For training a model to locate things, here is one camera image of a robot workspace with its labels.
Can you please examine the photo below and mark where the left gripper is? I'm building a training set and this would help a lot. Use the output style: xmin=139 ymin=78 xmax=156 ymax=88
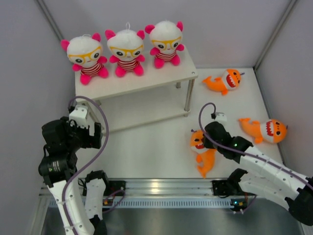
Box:
xmin=62 ymin=117 xmax=102 ymax=152

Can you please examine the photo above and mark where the orange shark plush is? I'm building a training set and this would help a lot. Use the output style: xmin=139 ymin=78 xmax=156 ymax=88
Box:
xmin=202 ymin=69 xmax=245 ymax=95
xmin=238 ymin=117 xmax=288 ymax=144
xmin=189 ymin=129 xmax=216 ymax=178

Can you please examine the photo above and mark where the pink white plush with glasses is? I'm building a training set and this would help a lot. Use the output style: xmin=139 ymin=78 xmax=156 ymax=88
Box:
xmin=145 ymin=21 xmax=184 ymax=69

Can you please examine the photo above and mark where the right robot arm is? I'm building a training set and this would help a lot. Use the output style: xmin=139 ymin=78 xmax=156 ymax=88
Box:
xmin=201 ymin=121 xmax=313 ymax=226

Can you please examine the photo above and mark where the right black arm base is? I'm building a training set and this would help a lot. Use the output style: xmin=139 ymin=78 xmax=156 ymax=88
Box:
xmin=212 ymin=180 xmax=254 ymax=198

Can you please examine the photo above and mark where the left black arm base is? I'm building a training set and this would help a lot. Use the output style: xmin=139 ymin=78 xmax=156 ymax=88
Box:
xmin=105 ymin=180 xmax=126 ymax=196

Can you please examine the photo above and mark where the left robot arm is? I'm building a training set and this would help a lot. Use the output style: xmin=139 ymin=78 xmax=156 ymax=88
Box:
xmin=38 ymin=117 xmax=111 ymax=235

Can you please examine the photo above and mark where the white two-tier shelf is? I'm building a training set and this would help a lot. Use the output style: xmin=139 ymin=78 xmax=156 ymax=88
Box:
xmin=75 ymin=49 xmax=198 ymax=132

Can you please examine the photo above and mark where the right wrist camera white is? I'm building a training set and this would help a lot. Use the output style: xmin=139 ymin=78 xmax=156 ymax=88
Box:
xmin=211 ymin=112 xmax=227 ymax=123

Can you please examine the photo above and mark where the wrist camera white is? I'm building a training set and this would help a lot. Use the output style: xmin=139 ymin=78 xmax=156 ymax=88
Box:
xmin=69 ymin=105 xmax=89 ymax=129
xmin=211 ymin=112 xmax=227 ymax=123

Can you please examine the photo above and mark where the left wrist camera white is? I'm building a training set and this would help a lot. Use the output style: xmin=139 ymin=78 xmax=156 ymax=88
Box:
xmin=69 ymin=105 xmax=89 ymax=129

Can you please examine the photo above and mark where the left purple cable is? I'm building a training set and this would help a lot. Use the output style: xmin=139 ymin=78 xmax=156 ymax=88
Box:
xmin=62 ymin=95 xmax=126 ymax=231

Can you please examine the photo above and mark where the aluminium front rail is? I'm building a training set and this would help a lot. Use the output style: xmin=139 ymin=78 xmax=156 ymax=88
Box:
xmin=39 ymin=178 xmax=305 ymax=196

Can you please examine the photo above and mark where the slotted cable duct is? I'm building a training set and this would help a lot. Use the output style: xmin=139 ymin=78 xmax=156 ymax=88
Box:
xmin=48 ymin=197 xmax=235 ymax=209

